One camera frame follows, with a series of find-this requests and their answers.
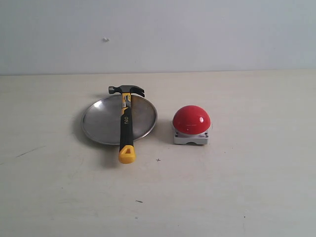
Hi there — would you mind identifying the black and yellow claw hammer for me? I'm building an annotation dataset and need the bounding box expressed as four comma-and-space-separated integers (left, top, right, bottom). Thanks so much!
108, 85, 145, 164

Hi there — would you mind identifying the red dome push button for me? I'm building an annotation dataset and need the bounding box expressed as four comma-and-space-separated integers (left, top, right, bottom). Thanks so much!
172, 105, 212, 145

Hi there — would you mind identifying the round stainless steel plate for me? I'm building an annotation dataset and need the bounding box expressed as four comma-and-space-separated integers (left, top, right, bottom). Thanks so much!
81, 94, 158, 145

